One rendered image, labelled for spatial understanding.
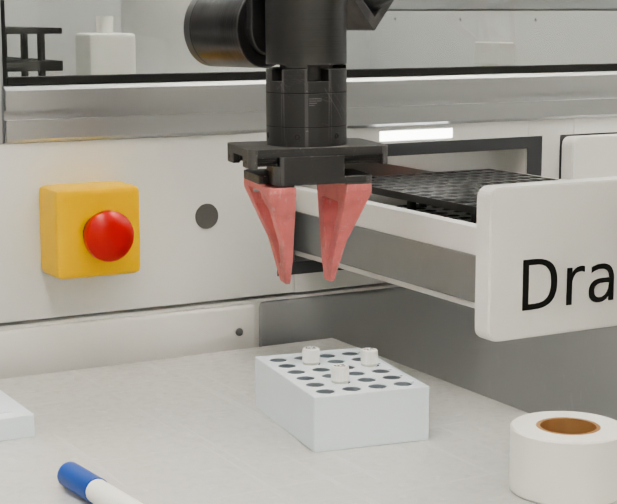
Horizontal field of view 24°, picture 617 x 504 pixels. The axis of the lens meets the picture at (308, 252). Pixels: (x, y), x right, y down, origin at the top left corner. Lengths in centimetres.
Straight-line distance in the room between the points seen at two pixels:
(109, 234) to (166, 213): 11
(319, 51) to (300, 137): 6
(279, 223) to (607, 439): 28
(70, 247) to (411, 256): 27
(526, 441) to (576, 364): 63
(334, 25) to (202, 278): 33
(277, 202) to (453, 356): 45
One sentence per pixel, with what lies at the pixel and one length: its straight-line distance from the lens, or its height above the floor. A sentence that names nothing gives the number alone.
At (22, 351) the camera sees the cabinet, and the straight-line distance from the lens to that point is 121.
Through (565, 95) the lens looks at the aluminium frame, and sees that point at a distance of 146.
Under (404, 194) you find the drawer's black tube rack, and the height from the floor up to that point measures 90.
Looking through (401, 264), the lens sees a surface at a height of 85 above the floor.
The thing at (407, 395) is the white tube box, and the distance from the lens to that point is 99.
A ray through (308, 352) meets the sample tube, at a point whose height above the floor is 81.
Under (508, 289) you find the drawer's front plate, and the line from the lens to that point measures 104.
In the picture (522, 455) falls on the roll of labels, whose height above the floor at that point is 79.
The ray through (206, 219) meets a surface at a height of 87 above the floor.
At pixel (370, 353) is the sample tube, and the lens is 104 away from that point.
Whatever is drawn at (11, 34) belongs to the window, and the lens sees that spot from 120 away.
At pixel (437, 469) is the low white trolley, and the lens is 94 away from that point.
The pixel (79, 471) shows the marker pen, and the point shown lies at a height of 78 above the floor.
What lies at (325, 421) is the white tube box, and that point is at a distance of 97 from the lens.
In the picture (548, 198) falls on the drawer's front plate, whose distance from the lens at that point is 105.
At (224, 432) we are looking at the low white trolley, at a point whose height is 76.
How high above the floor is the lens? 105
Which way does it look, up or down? 9 degrees down
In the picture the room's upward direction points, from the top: straight up
